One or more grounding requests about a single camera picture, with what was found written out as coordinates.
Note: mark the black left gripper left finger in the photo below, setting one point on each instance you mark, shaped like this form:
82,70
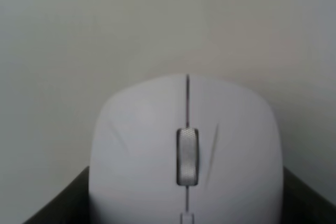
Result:
70,206

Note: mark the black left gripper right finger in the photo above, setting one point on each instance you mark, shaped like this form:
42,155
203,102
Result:
301,204

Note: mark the white wireless computer mouse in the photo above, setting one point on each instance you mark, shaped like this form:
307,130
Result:
186,149

